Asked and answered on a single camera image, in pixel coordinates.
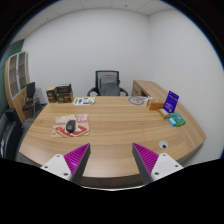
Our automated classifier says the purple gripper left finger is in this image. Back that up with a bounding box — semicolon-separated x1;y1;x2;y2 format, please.
40;142;91;185

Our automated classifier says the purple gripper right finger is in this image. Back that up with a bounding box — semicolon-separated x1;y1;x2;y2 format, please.
131;142;184;185

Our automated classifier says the black computer mouse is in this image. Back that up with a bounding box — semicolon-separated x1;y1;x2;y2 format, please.
65;120;76;133

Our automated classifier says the red patterned mouse pad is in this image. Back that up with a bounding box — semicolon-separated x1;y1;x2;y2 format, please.
51;114;90;138

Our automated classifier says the wooden office desk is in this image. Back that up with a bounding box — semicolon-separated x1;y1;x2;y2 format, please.
18;79;208;188

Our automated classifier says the blue small packet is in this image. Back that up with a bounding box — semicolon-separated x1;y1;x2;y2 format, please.
168;118;177;126

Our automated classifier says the yellow flat box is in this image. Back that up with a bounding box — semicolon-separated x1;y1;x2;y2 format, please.
158;109;170;119

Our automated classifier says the green packet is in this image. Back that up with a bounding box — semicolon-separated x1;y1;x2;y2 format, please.
170;112;186;126

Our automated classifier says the brown tissue box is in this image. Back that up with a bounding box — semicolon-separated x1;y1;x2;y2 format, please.
147;99;164;110

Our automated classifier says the round grey coaster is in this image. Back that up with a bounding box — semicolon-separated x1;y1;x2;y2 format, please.
128;96;145;106

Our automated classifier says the white green leaflet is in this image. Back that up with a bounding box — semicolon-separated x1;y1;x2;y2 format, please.
73;97;95;105

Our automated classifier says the purple standing sign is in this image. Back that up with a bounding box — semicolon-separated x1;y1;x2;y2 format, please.
163;91;179;113

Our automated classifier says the dark cardboard box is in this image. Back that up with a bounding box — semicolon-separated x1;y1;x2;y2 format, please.
55;83;73;103

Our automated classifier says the small brown box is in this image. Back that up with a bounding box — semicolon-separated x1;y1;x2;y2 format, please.
46;87;57;103

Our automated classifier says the black chair at left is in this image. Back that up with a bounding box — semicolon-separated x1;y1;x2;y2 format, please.
0;108;23;161

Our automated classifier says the black side chair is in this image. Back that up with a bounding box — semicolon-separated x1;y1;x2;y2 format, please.
22;82;37;111

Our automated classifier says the grey mesh office chair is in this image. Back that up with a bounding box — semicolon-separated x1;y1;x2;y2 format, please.
87;70;128;96

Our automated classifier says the wooden bookshelf cabinet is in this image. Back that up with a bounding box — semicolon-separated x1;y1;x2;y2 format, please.
5;51;30;123

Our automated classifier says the desk cable grommet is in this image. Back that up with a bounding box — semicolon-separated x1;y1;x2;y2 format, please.
159;140;168;150

